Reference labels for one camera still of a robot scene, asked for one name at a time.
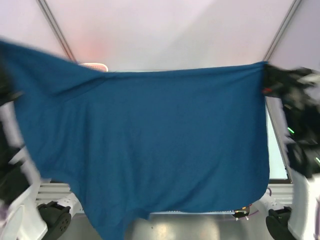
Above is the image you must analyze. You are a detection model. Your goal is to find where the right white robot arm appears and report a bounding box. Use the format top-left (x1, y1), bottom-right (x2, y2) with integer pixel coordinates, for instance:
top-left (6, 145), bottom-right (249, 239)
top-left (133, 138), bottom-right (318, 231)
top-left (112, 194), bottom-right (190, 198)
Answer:
top-left (258, 64), bottom-right (320, 240)

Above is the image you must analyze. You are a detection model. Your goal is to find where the corner aluminium post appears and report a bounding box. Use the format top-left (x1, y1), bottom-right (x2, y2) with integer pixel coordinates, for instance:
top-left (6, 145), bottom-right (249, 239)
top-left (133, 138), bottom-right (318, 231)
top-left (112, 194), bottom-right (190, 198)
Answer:
top-left (262, 0), bottom-right (302, 61)
top-left (36, 0), bottom-right (77, 62)

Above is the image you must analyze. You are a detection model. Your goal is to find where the left corner aluminium post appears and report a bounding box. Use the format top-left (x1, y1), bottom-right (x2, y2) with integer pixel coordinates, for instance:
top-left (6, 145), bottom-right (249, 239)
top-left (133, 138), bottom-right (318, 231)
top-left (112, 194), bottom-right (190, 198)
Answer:
top-left (36, 0), bottom-right (77, 62)

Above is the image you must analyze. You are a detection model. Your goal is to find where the white plastic laundry basket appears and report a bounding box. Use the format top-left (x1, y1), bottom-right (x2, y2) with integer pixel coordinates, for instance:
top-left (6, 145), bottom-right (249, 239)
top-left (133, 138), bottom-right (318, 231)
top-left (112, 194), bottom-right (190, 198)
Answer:
top-left (79, 62), bottom-right (109, 72)

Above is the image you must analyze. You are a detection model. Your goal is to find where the blue t shirt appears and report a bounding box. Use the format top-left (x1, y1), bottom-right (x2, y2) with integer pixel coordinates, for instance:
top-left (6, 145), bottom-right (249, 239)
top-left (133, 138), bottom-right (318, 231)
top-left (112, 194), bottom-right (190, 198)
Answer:
top-left (0, 41), bottom-right (270, 240)

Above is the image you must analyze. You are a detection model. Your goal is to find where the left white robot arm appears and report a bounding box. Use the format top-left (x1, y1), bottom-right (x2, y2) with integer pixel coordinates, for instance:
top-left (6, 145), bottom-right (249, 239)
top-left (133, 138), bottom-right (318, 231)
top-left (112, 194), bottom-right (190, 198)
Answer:
top-left (0, 127), bottom-right (81, 240)

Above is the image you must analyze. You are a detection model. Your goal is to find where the right corner aluminium post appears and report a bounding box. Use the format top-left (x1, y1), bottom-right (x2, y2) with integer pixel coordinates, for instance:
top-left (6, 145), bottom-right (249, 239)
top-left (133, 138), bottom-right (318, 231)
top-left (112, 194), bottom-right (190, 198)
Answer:
top-left (262, 0), bottom-right (302, 61)

